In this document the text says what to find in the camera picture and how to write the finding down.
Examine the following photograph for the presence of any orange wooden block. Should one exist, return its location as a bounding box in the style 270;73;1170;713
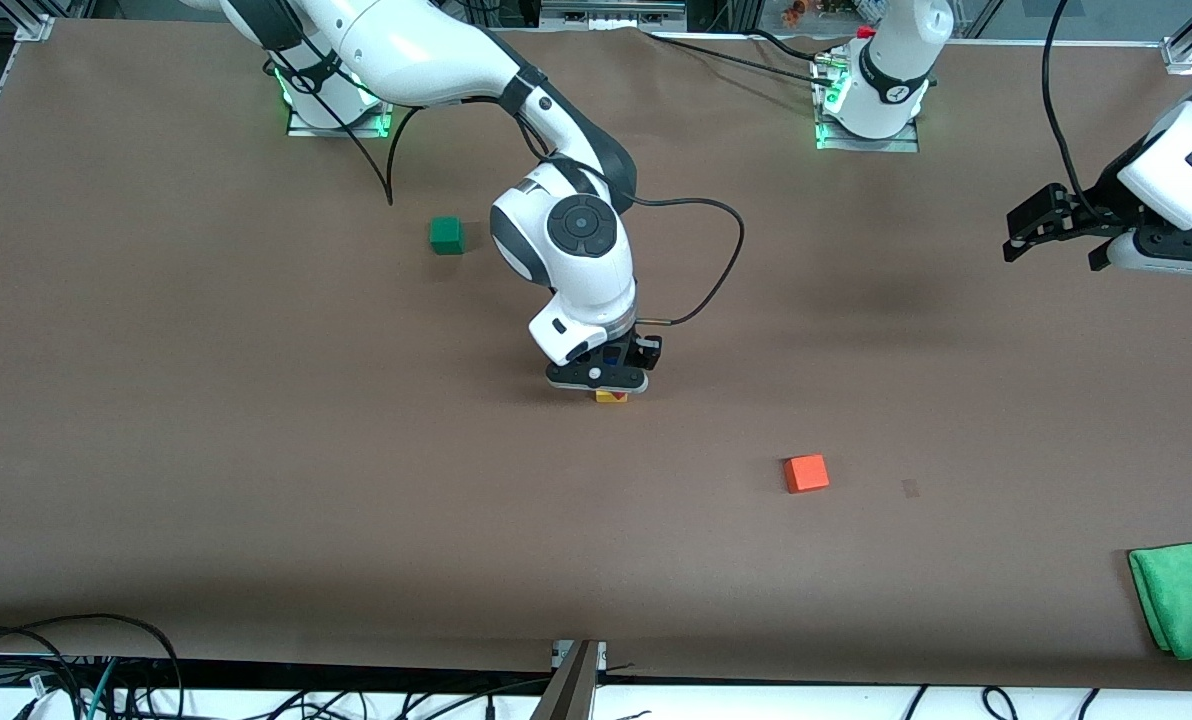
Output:
783;453;831;496

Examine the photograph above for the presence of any green microfibre cloth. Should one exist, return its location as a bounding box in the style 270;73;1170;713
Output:
1127;541;1192;661

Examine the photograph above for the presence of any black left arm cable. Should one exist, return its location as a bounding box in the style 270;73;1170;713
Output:
1041;0;1109;219

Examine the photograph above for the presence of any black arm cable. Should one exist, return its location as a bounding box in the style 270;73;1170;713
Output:
1041;0;1109;219
286;40;746;328

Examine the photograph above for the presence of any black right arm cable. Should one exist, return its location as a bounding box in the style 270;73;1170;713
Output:
286;40;746;328

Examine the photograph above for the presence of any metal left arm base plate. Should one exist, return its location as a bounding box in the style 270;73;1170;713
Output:
813;52;921;154

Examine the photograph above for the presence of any black base power cable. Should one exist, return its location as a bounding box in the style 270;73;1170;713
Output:
751;28;837;67
644;32;829;87

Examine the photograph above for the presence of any metal camera mount pole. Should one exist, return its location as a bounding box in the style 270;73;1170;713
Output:
529;639;608;720

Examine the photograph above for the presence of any grey metal rail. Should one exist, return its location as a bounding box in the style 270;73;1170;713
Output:
539;0;689;33

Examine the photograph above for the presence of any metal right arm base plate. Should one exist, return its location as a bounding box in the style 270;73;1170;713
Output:
286;60;397;140

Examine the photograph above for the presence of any long looping black cable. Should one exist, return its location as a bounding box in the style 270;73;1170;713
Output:
0;613;186;720

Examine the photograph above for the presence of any teal cable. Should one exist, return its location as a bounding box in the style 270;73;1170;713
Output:
84;655;120;720

